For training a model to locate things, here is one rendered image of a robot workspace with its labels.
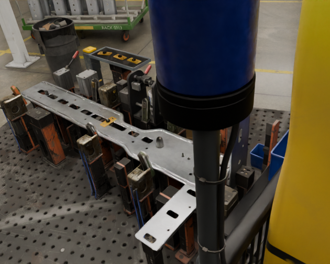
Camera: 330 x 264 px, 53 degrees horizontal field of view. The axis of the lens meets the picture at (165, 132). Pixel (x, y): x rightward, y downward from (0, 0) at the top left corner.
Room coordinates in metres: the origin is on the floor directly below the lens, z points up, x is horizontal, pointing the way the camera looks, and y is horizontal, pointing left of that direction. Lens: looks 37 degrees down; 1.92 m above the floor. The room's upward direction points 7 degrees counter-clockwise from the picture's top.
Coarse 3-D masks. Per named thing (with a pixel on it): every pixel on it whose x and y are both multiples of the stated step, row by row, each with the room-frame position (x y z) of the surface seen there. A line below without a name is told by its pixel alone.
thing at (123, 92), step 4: (124, 88) 1.56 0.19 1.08; (120, 92) 1.53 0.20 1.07; (124, 92) 1.52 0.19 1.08; (120, 96) 1.53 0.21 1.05; (124, 96) 1.51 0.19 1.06; (124, 100) 1.51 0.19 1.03; (124, 104) 1.52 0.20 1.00; (128, 104) 1.50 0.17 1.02; (124, 108) 1.52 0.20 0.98; (128, 108) 1.50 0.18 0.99; (128, 112) 1.51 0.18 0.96; (128, 116) 1.52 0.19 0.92; (132, 116) 1.50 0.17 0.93; (128, 120) 1.53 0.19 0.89; (132, 120) 1.51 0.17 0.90; (132, 124) 1.51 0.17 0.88; (132, 132) 1.51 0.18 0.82
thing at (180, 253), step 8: (176, 216) 0.80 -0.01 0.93; (192, 216) 0.81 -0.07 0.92; (184, 224) 0.78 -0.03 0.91; (192, 224) 0.80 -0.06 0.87; (184, 232) 0.78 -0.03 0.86; (192, 232) 0.80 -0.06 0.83; (184, 240) 0.79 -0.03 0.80; (192, 240) 0.80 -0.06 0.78; (184, 248) 0.79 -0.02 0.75; (192, 248) 0.80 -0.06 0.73; (176, 256) 0.79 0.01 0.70; (184, 256) 0.78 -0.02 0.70; (192, 256) 0.78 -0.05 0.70
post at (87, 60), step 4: (84, 52) 1.96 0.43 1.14; (84, 56) 1.94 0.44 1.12; (88, 56) 1.92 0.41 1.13; (84, 60) 1.95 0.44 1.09; (88, 60) 1.92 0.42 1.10; (92, 60) 1.92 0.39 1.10; (96, 60) 1.94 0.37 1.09; (88, 64) 1.93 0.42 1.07; (92, 64) 1.91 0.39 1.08; (96, 64) 1.93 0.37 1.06; (100, 64) 1.95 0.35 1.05; (88, 68) 1.94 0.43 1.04; (92, 68) 1.91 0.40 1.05; (96, 68) 1.93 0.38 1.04; (100, 68) 1.96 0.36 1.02; (100, 72) 1.95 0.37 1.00; (100, 76) 1.95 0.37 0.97; (100, 84) 1.94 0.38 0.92
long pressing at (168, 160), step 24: (24, 96) 1.75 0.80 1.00; (72, 96) 1.68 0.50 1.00; (72, 120) 1.43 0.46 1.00; (96, 120) 1.40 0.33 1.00; (120, 120) 1.37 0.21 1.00; (120, 144) 1.19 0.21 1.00; (144, 144) 1.17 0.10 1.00; (168, 144) 1.15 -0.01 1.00; (192, 144) 1.13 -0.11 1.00; (168, 168) 0.99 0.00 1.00; (192, 168) 0.98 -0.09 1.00
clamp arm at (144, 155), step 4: (140, 152) 0.97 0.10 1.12; (144, 152) 0.97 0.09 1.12; (140, 156) 0.96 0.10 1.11; (144, 156) 0.96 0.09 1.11; (140, 160) 0.97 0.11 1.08; (144, 160) 0.95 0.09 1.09; (148, 160) 0.97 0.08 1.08; (144, 164) 0.97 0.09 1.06; (148, 164) 0.96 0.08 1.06; (144, 168) 0.98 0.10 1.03; (152, 168) 0.98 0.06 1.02; (152, 172) 0.97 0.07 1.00; (152, 176) 0.97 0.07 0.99
